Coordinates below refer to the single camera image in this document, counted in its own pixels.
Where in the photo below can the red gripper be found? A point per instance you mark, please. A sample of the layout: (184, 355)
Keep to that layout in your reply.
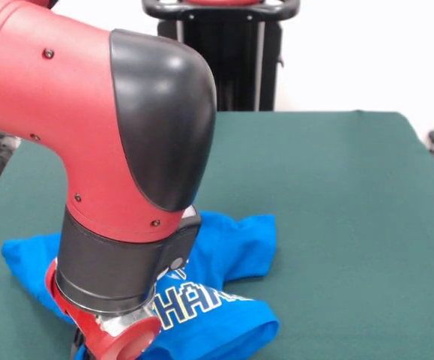
(104, 337)

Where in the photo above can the blue printed t-shirt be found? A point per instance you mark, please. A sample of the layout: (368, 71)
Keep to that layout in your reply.
(231, 300)

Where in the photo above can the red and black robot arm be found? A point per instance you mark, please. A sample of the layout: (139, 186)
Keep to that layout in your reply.
(108, 150)

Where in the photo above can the dark green tablecloth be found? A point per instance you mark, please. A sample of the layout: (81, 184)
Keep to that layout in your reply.
(351, 225)

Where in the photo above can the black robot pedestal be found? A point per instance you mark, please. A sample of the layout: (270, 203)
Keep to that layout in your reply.
(239, 63)

